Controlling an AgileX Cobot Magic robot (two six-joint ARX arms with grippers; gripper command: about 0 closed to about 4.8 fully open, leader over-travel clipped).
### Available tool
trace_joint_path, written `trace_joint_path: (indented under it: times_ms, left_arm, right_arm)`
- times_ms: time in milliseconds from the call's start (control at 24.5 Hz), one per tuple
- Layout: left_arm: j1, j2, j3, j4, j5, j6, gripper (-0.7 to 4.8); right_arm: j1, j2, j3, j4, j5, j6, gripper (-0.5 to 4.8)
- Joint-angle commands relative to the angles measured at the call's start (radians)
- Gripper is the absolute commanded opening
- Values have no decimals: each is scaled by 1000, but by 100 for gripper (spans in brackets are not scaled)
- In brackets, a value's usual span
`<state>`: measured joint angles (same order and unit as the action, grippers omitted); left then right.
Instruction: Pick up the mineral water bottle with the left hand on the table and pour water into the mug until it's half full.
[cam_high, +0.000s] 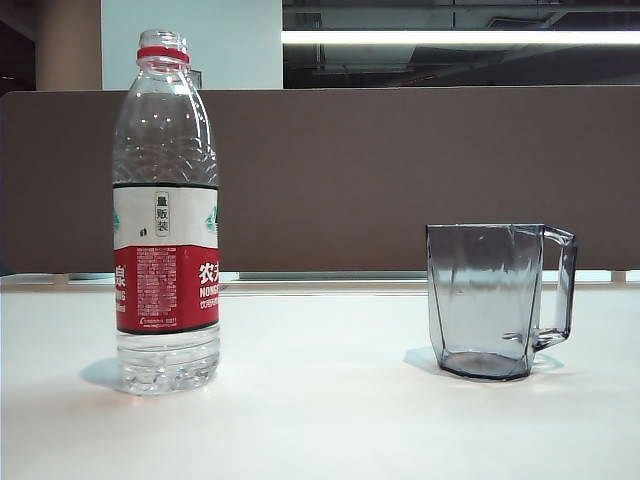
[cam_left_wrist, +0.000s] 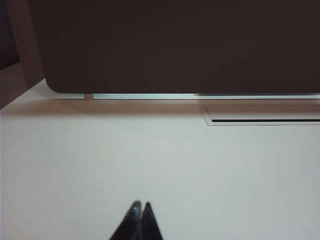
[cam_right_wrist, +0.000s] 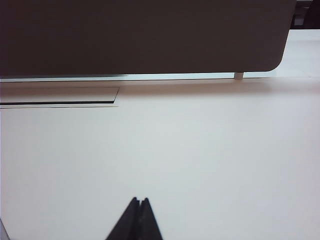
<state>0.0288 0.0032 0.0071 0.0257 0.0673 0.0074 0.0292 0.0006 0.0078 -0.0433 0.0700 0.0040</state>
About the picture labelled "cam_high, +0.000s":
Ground grey transparent faceted mug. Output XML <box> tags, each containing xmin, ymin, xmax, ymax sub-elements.
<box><xmin>425</xmin><ymin>223</ymin><xmax>580</xmax><ymax>383</ymax></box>

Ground brown fabric desk partition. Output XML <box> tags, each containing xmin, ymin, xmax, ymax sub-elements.
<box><xmin>0</xmin><ymin>88</ymin><xmax>640</xmax><ymax>275</ymax></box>

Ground white desk cable slot cover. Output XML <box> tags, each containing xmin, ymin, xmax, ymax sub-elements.
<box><xmin>219</xmin><ymin>283</ymin><xmax>431</xmax><ymax>297</ymax></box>

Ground clear water bottle red label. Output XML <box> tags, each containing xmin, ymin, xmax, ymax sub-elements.
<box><xmin>112</xmin><ymin>28</ymin><xmax>222</xmax><ymax>397</ymax></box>

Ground beige round column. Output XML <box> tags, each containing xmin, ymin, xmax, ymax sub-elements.
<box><xmin>34</xmin><ymin>0</ymin><xmax>104</xmax><ymax>92</ymax></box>

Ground long white ceiling light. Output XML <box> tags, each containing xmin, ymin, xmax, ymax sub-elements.
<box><xmin>281</xmin><ymin>29</ymin><xmax>640</xmax><ymax>45</ymax></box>

